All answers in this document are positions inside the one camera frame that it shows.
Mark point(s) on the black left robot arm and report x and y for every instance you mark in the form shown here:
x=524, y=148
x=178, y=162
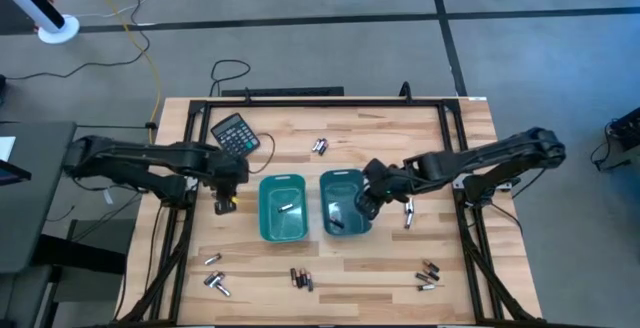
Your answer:
x=150, y=155

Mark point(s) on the blue plastic bin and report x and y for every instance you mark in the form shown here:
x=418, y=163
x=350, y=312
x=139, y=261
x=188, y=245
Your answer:
x=345, y=193

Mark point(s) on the white paper sheet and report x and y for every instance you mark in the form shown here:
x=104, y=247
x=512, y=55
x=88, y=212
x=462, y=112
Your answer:
x=6, y=148

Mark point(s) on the black desk calculator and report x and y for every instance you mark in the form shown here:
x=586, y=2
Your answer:
x=235, y=135

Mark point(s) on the yellow tape strip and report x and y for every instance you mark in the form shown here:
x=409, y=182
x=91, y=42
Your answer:
x=232, y=199

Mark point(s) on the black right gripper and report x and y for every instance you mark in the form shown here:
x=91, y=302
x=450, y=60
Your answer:
x=387, y=183

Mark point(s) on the grey desk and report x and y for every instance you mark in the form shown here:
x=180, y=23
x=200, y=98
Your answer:
x=35, y=208

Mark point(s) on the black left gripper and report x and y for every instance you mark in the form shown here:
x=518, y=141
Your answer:
x=227, y=173

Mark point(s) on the dark tablet device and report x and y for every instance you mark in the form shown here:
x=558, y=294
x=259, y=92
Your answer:
x=12, y=174

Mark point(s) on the white pole with round base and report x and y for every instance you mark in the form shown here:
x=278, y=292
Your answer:
x=59, y=29

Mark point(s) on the black desk base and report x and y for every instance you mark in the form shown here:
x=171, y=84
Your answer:
x=75, y=255

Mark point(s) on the black aluminium table frame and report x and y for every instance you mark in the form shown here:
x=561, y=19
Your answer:
x=325, y=103

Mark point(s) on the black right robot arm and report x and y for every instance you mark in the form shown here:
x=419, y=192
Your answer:
x=500, y=155

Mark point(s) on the green plastic bin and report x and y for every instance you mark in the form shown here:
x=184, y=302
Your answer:
x=272, y=228

